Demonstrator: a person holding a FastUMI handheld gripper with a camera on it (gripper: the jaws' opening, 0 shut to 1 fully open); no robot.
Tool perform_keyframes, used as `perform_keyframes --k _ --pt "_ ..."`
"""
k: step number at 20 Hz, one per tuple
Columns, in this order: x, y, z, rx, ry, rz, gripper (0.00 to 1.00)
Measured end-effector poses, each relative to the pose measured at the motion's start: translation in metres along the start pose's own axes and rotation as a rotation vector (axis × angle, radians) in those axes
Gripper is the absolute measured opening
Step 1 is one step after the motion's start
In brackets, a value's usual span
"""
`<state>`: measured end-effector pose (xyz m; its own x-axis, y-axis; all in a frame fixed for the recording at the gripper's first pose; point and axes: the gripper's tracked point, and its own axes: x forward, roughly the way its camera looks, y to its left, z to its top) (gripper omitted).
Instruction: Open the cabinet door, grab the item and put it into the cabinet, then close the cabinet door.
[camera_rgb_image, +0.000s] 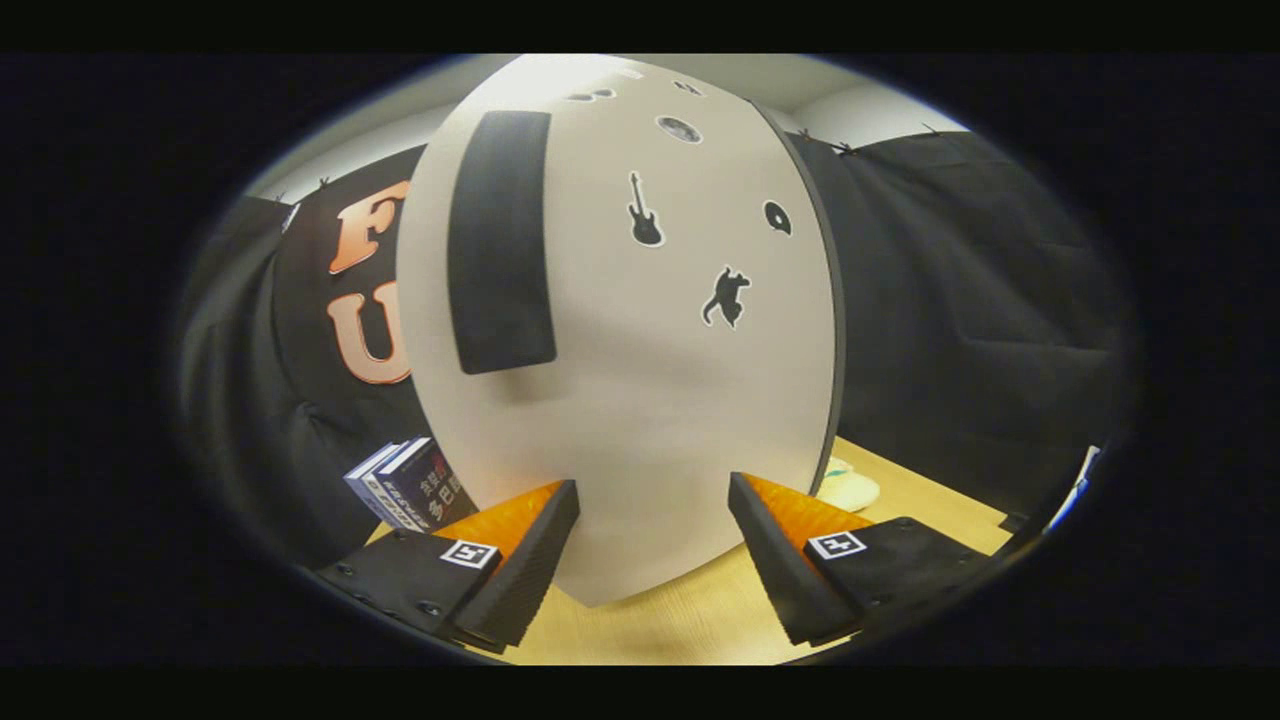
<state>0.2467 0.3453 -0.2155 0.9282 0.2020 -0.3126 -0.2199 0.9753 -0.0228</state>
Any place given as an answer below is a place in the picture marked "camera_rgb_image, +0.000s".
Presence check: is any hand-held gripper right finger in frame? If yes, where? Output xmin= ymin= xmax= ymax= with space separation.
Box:
xmin=727 ymin=473 xmax=1001 ymax=646

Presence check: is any white side table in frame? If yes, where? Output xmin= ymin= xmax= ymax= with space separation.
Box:
xmin=1045 ymin=445 xmax=1102 ymax=532

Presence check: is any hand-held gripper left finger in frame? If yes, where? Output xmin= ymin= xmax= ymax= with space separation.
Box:
xmin=318 ymin=480 xmax=581 ymax=651

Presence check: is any dark navy book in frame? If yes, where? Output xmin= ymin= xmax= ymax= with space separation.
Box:
xmin=398 ymin=437 xmax=479 ymax=533

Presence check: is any yellow plush toy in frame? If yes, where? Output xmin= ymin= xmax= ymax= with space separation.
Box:
xmin=815 ymin=457 xmax=882 ymax=513

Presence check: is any black backdrop cloth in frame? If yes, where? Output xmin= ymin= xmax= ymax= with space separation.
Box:
xmin=175 ymin=130 xmax=1131 ymax=571

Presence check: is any black door handle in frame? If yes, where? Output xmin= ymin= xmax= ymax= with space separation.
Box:
xmin=447 ymin=110 xmax=558 ymax=376

